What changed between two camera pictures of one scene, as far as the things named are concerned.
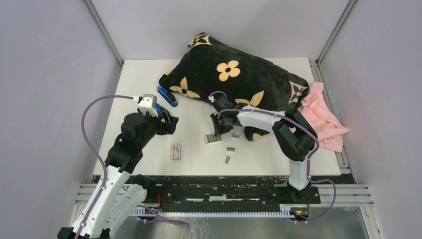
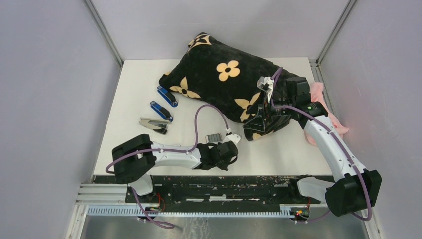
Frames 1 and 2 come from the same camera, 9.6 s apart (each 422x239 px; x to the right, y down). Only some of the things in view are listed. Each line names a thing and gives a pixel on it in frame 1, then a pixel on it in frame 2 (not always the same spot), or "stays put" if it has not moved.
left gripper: (164, 128) -> (224, 166)
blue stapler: (167, 96) stays put
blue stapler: (158, 107) stays put
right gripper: (219, 130) -> (257, 123)
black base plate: (235, 190) stays put
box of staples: (212, 138) stays put
